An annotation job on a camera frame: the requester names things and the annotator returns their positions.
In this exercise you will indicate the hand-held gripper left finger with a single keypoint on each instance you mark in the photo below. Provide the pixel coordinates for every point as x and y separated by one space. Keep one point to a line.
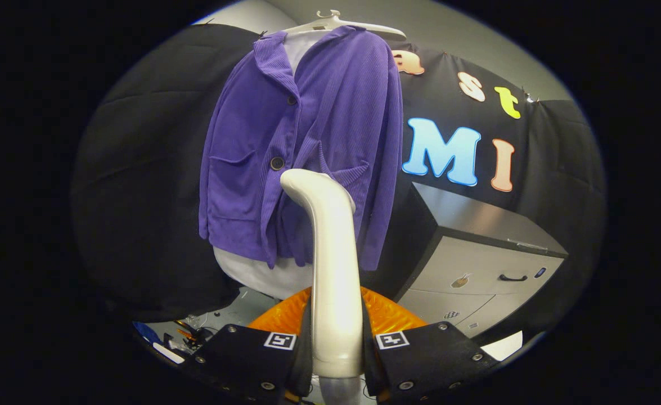
246 354

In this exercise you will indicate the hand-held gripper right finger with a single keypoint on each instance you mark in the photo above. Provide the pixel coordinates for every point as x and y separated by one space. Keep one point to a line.
426 351

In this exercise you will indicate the white undershirt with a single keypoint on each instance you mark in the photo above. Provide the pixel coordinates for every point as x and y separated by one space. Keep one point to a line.
262 278

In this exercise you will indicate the white garment steamer head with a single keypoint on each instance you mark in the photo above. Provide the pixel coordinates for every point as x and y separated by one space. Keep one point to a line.
336 270

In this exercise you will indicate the white clothes hanger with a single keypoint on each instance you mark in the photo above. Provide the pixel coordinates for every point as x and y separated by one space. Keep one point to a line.
353 25

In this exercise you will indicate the white paper sheet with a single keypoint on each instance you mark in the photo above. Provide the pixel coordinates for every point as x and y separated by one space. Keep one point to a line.
504 346

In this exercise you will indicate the blue floor object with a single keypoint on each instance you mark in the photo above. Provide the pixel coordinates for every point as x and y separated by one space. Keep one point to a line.
147 333

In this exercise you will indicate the grey cabinet with dark top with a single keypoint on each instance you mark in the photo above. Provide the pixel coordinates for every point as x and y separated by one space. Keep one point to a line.
476 259

